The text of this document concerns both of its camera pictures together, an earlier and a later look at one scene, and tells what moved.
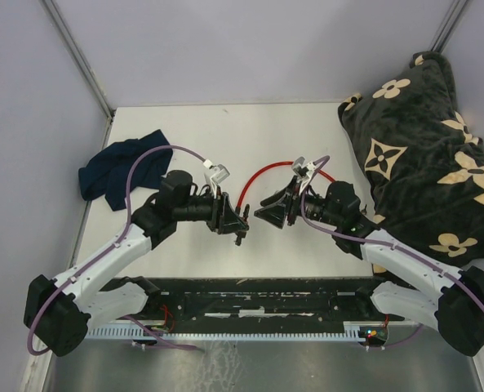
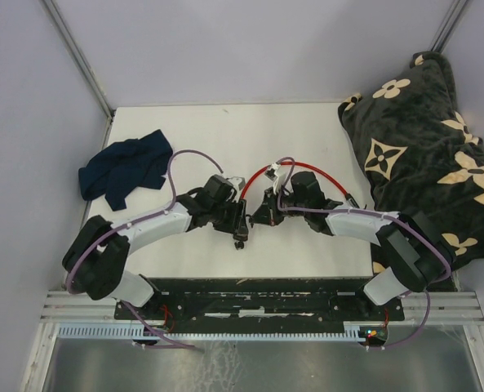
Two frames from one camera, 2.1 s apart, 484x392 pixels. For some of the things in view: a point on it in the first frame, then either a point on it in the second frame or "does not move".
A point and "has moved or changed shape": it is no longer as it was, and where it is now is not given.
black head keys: [246, 211] has moved or changed shape
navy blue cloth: [106, 174] does not move
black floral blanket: [435, 180] does not move
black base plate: [264, 300] does not move
